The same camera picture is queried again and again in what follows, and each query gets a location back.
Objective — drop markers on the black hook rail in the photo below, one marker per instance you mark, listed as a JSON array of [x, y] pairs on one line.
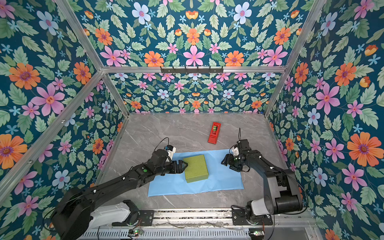
[[191, 70]]

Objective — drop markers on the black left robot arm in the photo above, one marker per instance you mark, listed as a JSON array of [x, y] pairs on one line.
[[72, 216]]

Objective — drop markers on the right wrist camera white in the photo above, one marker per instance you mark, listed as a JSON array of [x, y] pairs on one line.
[[235, 151]]

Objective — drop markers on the aluminium corner frame post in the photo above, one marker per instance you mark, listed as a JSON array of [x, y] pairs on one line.
[[78, 30], [312, 17]]

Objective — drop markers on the green gift box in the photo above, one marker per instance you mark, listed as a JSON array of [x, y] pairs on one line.
[[197, 169]]

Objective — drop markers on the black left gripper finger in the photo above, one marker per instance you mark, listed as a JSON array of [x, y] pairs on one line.
[[179, 171], [182, 165]]

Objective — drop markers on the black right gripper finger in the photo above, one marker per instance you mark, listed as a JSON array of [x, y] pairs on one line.
[[229, 157], [225, 162]]

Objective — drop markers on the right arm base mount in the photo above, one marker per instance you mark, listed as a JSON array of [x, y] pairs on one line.
[[242, 216]]

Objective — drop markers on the aluminium horizontal back bar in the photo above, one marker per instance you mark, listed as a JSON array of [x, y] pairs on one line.
[[144, 70]]

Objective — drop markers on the aluminium left side bar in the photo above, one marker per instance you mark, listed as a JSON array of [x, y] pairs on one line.
[[12, 178]]

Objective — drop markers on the aluminium corner frame post right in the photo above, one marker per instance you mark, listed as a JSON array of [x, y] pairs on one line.
[[312, 17]]

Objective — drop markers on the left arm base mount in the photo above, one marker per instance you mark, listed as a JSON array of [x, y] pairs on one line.
[[132, 216]]

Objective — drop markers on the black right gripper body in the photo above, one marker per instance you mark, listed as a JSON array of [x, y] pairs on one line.
[[236, 163]]

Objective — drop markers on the white vented cable duct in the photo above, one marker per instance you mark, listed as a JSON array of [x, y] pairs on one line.
[[167, 234]]

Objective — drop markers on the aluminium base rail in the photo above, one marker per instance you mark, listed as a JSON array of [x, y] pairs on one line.
[[215, 217]]

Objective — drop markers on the red tape dispenser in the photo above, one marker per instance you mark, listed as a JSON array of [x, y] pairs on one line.
[[214, 133]]

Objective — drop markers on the aluminium corner frame post left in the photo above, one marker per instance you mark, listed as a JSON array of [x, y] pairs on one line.
[[78, 30]]

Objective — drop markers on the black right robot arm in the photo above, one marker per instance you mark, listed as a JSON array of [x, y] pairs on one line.
[[281, 194]]

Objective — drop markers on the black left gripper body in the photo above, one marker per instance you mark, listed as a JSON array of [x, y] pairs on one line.
[[169, 168]]

